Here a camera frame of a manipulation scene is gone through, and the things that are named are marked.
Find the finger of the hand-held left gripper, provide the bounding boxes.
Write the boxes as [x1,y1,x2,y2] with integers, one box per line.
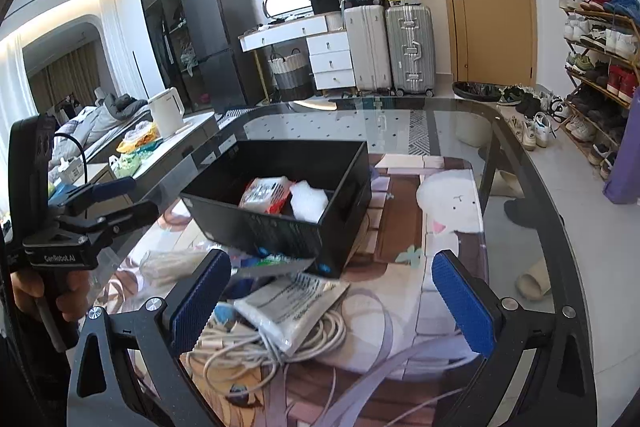
[50,177,137,215]
[57,201,158,253]

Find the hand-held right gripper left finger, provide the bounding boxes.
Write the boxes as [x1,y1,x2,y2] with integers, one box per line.
[65,249,232,427]

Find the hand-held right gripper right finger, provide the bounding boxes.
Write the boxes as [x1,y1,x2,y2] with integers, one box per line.
[432,249,598,427]

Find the green white packet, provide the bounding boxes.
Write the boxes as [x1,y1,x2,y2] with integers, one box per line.
[240,252,315,280]

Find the black storage box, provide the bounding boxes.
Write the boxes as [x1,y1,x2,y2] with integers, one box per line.
[179,139,373,279]

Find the person's left forearm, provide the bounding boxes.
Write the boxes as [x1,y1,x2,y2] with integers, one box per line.
[0,307,68,427]

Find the person's left hand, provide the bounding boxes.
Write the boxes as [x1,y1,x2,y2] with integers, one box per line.
[12,269,96,323]

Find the tissue box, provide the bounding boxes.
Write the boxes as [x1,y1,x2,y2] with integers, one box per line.
[50,157,83,185]

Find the pile of colourful snack packets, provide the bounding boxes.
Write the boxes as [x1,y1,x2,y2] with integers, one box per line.
[116,122,163,172]

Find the clear plastic bag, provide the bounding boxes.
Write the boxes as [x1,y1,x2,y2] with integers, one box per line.
[140,249,211,290]

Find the printed table mat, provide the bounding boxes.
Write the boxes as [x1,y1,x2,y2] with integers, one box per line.
[107,154,488,427]

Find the bed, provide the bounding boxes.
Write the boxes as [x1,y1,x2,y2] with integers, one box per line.
[50,99,151,168]

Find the beige slipper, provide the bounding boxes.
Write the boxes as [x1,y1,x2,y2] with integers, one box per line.
[482,169,526,198]
[515,257,553,303]

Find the grey jacket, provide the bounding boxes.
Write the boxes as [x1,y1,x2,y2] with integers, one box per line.
[100,93,151,122]

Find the white electric kettle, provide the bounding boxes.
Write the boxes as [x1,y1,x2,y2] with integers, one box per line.
[147,87,186,138]

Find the white foil packet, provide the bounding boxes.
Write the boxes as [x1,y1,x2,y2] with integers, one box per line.
[232,274,351,354]

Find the white top side table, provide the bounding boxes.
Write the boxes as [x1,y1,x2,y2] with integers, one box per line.
[82,109,236,202]

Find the brown curtains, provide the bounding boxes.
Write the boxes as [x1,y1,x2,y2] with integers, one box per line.
[27,44,108,108]

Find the black slipper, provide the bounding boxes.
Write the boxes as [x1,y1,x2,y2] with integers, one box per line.
[504,199,548,228]

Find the red white packet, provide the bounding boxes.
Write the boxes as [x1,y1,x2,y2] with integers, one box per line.
[239,177,296,215]

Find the black white striped rug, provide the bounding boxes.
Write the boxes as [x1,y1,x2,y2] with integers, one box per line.
[407,109,441,158]

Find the dark grey fridge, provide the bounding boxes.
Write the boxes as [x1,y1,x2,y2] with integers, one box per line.
[180,0,266,112]

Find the glass door cabinet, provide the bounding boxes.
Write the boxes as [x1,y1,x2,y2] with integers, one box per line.
[136,0,208,112]

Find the cluster of loose shoes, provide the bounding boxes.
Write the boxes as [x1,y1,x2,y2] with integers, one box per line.
[497,84,573,152]

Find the woven laundry basket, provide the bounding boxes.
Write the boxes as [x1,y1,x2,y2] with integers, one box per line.
[267,48,315,102]

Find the white bin black liner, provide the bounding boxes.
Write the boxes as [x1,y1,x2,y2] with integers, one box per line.
[452,81,502,148]

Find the purple bag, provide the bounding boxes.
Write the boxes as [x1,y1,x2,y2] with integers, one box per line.
[602,87,640,206]

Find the white vanity desk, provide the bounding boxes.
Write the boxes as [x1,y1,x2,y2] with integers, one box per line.
[239,14,357,100]

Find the silver suitcase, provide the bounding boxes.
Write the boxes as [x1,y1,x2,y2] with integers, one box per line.
[385,3,436,98]

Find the wooden door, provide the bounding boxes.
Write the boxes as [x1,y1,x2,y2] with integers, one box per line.
[430,0,538,96]

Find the white suitcase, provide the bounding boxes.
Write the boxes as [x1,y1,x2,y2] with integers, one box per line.
[343,4,393,94]

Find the wooden shoe rack with shoes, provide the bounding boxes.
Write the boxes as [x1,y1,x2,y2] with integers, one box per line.
[558,0,640,180]

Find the black cable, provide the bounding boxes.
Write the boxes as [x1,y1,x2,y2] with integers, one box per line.
[51,133,87,188]

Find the white cable bundle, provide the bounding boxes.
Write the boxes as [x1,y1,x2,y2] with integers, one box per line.
[185,307,347,400]

